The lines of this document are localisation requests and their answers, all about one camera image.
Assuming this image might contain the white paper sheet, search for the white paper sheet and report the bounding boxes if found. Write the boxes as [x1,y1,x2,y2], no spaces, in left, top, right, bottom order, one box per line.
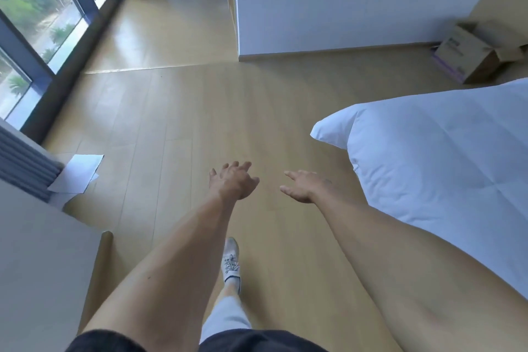
[47,153,105,210]

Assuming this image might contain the white bed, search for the white bed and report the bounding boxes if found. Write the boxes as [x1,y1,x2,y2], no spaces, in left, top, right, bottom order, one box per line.
[310,77,528,299]

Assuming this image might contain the person's white left shoe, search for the person's white left shoe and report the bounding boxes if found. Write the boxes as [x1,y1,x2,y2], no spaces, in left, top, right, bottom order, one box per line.
[222,236,242,295]

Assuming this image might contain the black t-shirt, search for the black t-shirt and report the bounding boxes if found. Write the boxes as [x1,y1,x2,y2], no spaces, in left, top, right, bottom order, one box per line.
[64,327,329,352]

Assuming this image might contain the person's left forearm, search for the person's left forearm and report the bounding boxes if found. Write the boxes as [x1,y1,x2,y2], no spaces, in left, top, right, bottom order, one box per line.
[82,195,238,352]

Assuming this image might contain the person's left leg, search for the person's left leg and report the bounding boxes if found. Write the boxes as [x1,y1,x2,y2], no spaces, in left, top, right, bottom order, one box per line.
[221,281,241,303]

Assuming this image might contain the person's right forearm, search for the person's right forearm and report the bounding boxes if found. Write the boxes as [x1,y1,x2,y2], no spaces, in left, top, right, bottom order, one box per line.
[313,189,528,352]

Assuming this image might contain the person's right hand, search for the person's right hand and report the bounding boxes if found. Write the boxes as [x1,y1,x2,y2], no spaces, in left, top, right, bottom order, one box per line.
[279,170,337,205]

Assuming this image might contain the person's left hand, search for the person's left hand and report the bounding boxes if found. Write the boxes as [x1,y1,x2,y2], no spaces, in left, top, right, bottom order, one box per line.
[208,161,261,201]

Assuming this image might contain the light denim shorts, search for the light denim shorts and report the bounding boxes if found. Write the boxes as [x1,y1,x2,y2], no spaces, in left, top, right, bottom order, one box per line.
[200,296,252,344]

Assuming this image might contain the grey blue curtain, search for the grey blue curtain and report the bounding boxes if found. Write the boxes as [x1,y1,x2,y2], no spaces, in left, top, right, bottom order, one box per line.
[0,124,65,203]

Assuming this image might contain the brown cardboard box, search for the brown cardboard box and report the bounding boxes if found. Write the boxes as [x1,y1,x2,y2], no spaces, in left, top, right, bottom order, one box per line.
[431,19,528,84]

